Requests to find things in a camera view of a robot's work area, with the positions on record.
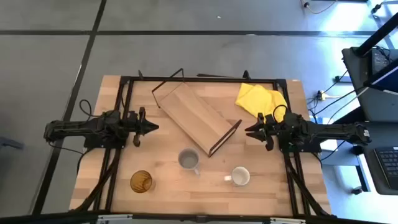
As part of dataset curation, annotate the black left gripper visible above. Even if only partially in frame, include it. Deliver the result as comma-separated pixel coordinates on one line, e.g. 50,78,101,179
124,106,160,147

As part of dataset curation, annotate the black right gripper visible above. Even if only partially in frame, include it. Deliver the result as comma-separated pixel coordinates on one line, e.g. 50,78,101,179
244,112,282,152

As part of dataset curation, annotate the white mug red lattice pattern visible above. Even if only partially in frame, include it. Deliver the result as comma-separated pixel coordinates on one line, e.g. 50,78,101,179
223,166,251,187

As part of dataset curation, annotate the pale grey embossed mug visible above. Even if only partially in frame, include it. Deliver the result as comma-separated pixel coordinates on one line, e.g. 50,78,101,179
177,147,201,176

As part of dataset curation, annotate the amber ribbed glass cup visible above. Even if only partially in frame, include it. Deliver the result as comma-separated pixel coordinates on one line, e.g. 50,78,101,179
129,170,154,194

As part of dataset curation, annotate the yellow cloth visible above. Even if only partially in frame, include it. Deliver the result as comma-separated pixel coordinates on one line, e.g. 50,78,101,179
234,82,289,124

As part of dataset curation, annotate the grey lower desk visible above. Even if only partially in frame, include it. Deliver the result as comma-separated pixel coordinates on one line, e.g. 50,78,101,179
354,121,398,196

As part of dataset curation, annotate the grey side desk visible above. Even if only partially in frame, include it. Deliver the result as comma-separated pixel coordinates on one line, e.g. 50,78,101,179
341,46,398,123

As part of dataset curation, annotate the black keyboard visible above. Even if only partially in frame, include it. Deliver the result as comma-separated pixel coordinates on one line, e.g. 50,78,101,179
374,146,398,190

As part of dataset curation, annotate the dark monitor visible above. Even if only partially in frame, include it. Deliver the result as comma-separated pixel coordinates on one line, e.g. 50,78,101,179
363,58,398,94

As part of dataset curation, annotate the black slanted support beam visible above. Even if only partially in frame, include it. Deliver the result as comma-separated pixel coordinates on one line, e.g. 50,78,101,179
354,12,398,57

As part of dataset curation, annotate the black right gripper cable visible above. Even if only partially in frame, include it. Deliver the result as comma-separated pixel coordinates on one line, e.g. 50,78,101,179
272,104,289,123

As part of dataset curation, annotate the wooden shelf black metal frame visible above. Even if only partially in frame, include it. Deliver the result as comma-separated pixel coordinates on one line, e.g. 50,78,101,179
151,67,243,158

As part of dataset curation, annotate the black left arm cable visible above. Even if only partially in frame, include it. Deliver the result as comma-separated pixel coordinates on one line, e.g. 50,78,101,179
78,99,96,118

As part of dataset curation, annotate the black metal table frame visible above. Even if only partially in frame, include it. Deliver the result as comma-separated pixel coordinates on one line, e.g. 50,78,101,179
70,70,337,218

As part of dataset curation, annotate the black floor cable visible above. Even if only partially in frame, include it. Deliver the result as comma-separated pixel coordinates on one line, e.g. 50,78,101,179
307,70,368,116

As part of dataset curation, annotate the white floor cable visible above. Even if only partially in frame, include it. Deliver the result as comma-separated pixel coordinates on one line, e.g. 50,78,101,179
300,0,339,15

